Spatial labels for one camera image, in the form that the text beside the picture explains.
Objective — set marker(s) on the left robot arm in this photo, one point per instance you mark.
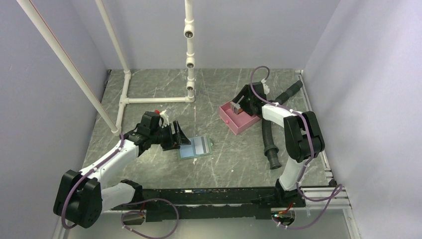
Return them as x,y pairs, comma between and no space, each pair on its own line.
83,195

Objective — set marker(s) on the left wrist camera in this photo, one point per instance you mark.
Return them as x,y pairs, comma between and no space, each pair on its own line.
153,122

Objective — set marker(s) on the green card holder wallet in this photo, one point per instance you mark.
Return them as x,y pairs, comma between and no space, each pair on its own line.
188,151

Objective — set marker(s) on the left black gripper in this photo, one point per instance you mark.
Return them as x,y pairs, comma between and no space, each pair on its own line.
170,144

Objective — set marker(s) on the pink plastic tray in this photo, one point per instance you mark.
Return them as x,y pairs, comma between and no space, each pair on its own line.
236,123

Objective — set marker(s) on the grey card stack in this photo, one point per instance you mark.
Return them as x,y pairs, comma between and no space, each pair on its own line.
236,108

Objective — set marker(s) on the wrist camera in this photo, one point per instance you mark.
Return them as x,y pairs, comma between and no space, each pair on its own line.
266,88
153,122

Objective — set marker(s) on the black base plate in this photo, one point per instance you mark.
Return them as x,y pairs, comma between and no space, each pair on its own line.
213,203

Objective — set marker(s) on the white pvc pipe frame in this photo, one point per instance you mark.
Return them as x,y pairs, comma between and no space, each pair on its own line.
189,33

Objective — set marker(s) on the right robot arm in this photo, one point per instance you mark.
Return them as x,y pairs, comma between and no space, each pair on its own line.
303,137

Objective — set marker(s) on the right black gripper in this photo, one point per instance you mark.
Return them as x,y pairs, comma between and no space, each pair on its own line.
245,91

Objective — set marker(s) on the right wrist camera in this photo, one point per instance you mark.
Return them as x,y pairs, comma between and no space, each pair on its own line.
266,88

